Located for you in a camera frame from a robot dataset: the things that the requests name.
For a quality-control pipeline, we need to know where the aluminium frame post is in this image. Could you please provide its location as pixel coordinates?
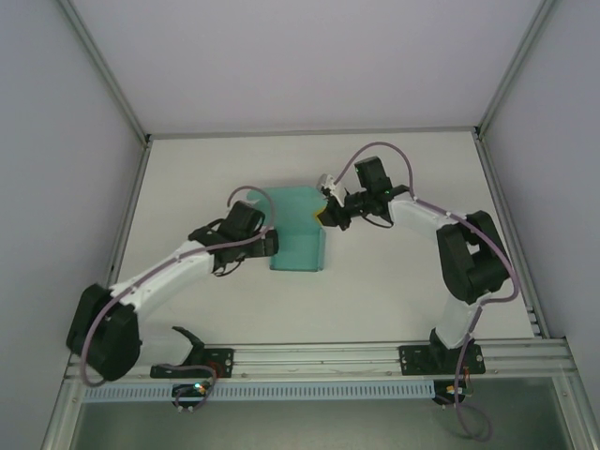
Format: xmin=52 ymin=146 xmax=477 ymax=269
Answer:
xmin=472 ymin=0 xmax=562 ymax=140
xmin=58 ymin=0 xmax=152 ymax=144

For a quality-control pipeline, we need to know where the aluminium frame beam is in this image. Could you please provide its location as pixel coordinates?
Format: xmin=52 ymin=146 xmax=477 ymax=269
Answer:
xmin=552 ymin=374 xmax=600 ymax=450
xmin=40 ymin=379 xmax=88 ymax=450

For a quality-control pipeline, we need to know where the slotted light blue cable duct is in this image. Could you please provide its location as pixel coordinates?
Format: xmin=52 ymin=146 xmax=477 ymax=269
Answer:
xmin=82 ymin=382 xmax=435 ymax=403

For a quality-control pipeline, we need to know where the purple cable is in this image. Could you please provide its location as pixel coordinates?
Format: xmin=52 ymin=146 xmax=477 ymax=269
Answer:
xmin=80 ymin=186 xmax=276 ymax=414
xmin=333 ymin=141 xmax=521 ymax=444

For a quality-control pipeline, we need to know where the teal corrugated paper box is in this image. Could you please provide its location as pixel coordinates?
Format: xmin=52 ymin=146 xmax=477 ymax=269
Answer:
xmin=247 ymin=186 xmax=329 ymax=274

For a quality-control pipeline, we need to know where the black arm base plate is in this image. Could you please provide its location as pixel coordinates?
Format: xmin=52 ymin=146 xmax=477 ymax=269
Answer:
xmin=397 ymin=344 xmax=487 ymax=377
xmin=149 ymin=346 xmax=235 ymax=380

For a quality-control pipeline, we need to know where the wide aluminium extrusion beam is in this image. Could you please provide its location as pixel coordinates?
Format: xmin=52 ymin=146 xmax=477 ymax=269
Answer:
xmin=65 ymin=339 xmax=576 ymax=382

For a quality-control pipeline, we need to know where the black controller board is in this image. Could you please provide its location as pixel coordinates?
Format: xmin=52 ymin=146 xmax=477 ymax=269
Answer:
xmin=433 ymin=378 xmax=474 ymax=407
xmin=172 ymin=382 xmax=212 ymax=413

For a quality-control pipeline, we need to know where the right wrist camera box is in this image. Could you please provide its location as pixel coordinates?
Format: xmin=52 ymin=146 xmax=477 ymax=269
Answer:
xmin=316 ymin=172 xmax=348 ymax=201

